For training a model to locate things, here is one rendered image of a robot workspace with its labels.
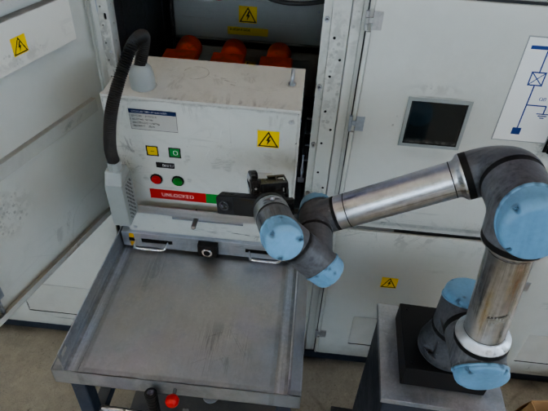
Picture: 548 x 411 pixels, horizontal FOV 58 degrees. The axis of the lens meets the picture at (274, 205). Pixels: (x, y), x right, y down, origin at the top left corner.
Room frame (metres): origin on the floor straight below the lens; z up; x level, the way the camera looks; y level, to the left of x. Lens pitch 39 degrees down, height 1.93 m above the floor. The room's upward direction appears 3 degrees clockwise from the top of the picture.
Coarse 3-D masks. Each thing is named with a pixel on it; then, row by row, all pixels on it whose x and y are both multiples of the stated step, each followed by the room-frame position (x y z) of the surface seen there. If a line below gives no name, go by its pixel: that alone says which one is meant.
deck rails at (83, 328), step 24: (120, 240) 1.10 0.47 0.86; (120, 264) 1.03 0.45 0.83; (288, 264) 1.07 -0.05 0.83; (96, 288) 0.90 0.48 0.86; (288, 288) 0.98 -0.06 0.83; (96, 312) 0.85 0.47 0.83; (288, 312) 0.89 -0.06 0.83; (72, 336) 0.74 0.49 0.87; (288, 336) 0.81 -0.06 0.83; (72, 360) 0.70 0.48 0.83; (288, 360) 0.73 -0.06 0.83; (288, 384) 0.64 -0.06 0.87
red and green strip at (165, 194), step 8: (152, 192) 1.10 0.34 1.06; (160, 192) 1.10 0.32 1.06; (168, 192) 1.10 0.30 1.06; (176, 192) 1.09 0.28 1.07; (184, 192) 1.09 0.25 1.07; (192, 192) 1.09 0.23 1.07; (184, 200) 1.09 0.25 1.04; (192, 200) 1.09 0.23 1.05; (200, 200) 1.09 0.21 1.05; (208, 200) 1.09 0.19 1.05
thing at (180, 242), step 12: (132, 240) 1.11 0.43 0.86; (144, 240) 1.10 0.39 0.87; (156, 240) 1.10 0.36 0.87; (168, 240) 1.10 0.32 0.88; (180, 240) 1.09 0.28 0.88; (192, 240) 1.09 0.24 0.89; (204, 240) 1.09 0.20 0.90; (216, 240) 1.09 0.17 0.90; (228, 240) 1.09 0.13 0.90; (228, 252) 1.09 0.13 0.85; (240, 252) 1.08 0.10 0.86; (252, 252) 1.08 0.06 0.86; (264, 252) 1.08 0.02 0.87
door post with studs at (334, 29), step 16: (336, 0) 1.32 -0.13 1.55; (336, 16) 1.32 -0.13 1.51; (336, 32) 1.32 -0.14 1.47; (320, 48) 1.32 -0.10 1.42; (336, 48) 1.32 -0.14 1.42; (320, 64) 1.32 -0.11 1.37; (336, 64) 1.32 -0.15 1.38; (320, 80) 1.32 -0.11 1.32; (336, 80) 1.31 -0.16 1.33; (320, 96) 1.32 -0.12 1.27; (336, 96) 1.31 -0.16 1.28; (320, 112) 1.32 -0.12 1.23; (320, 128) 1.32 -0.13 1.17; (320, 144) 1.32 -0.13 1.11; (320, 160) 1.32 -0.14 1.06; (320, 176) 1.32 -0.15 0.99; (304, 192) 1.32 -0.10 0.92
